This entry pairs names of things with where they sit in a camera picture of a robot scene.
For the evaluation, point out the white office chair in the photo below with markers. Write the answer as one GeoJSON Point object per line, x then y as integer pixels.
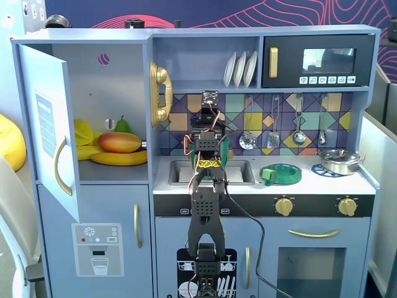
{"type": "Point", "coordinates": [12, 217]}

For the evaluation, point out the gold toy telephone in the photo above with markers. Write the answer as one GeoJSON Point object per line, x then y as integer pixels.
{"type": "Point", "coordinates": [162, 77]}

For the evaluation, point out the yellow ridged toy fruit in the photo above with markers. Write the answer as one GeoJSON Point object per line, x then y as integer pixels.
{"type": "Point", "coordinates": [82, 132]}

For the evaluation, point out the red yellow toy mango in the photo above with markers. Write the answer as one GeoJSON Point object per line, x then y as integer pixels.
{"type": "Point", "coordinates": [119, 142]}

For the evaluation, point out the blue fridge door with dispenser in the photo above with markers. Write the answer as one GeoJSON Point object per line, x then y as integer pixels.
{"type": "Point", "coordinates": [124, 279]}

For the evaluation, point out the steel toy pot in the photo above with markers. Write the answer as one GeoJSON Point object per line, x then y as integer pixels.
{"type": "Point", "coordinates": [338, 169]}

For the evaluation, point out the black round device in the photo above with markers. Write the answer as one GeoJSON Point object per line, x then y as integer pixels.
{"type": "Point", "coordinates": [59, 21]}

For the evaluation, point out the blue oven door with window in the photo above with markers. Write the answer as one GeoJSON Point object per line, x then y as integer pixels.
{"type": "Point", "coordinates": [270, 242]}

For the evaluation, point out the blue dishwasher door with sticker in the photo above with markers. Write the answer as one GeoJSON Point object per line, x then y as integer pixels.
{"type": "Point", "coordinates": [167, 236]}

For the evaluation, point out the yellow black tape band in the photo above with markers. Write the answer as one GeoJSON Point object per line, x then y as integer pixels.
{"type": "Point", "coordinates": [207, 164]}

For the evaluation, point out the steel pot lid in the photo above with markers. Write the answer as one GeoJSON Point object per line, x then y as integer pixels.
{"type": "Point", "coordinates": [339, 154]}

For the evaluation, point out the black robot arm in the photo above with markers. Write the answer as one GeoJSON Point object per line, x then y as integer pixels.
{"type": "Point", "coordinates": [203, 208]}

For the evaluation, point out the small black post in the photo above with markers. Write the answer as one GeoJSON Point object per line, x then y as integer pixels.
{"type": "Point", "coordinates": [177, 25]}

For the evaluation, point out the yellow smooth toy fruit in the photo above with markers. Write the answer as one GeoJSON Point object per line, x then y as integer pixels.
{"type": "Point", "coordinates": [85, 152]}

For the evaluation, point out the black toy microwave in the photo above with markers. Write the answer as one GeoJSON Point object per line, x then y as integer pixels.
{"type": "Point", "coordinates": [366, 62]}

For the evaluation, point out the green toy fruit with stem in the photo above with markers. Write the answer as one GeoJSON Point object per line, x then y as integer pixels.
{"type": "Point", "coordinates": [122, 127]}

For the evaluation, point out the green round recipient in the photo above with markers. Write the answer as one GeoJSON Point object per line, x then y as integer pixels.
{"type": "Point", "coordinates": [291, 180]}

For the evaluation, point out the yellow beanbag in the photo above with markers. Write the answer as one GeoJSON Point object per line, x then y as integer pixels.
{"type": "Point", "coordinates": [12, 146]}

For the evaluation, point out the blue wooden toy kitchen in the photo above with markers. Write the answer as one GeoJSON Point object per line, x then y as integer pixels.
{"type": "Point", "coordinates": [186, 62]}

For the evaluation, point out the steel toy skimmer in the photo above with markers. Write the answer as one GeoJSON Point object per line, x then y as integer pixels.
{"type": "Point", "coordinates": [247, 141]}

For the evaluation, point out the grey toy sink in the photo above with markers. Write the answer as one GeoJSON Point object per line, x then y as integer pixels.
{"type": "Point", "coordinates": [183, 174]}

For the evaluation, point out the steel toy ladle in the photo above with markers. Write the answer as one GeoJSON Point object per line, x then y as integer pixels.
{"type": "Point", "coordinates": [299, 138]}

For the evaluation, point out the white toy plate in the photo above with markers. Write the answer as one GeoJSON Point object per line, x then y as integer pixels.
{"type": "Point", "coordinates": [229, 69]}
{"type": "Point", "coordinates": [239, 69]}
{"type": "Point", "coordinates": [250, 68]}

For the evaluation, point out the gold stove knob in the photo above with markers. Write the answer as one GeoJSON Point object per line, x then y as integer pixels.
{"type": "Point", "coordinates": [347, 207]}
{"type": "Point", "coordinates": [284, 207]}

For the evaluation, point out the black short cylinder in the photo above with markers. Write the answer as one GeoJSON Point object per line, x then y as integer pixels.
{"type": "Point", "coordinates": [135, 24]}

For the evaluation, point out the steel toy spoon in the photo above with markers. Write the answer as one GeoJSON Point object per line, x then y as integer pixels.
{"type": "Point", "coordinates": [322, 138]}

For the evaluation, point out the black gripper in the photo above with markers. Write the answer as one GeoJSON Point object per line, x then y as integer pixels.
{"type": "Point", "coordinates": [208, 100]}

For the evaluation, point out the yellow toy banana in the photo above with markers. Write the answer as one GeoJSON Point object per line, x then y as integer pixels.
{"type": "Point", "coordinates": [124, 159]}

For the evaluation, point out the blue cabinet door with notepad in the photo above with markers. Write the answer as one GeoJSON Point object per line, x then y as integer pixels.
{"type": "Point", "coordinates": [37, 77]}

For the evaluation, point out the steel toy spatula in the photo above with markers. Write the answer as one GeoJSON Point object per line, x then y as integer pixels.
{"type": "Point", "coordinates": [273, 141]}

